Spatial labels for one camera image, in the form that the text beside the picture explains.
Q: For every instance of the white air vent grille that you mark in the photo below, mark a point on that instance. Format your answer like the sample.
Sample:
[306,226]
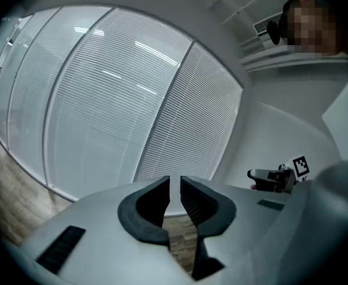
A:
[267,25]

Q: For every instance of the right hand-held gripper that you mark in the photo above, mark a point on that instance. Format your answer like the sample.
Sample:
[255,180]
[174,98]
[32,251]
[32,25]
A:
[300,168]

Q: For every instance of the metal window frame post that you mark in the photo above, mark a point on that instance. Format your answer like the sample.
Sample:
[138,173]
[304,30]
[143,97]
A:
[165,99]
[50,111]

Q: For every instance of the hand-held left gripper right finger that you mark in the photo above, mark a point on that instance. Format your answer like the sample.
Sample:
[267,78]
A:
[218,215]

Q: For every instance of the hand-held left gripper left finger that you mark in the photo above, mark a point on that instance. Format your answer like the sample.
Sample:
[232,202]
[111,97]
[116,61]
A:
[132,215]

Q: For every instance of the glass door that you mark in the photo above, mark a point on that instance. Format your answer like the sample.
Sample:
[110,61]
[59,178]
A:
[1,70]

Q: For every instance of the black head-worn camera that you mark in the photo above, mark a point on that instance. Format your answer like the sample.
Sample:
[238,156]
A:
[273,33]

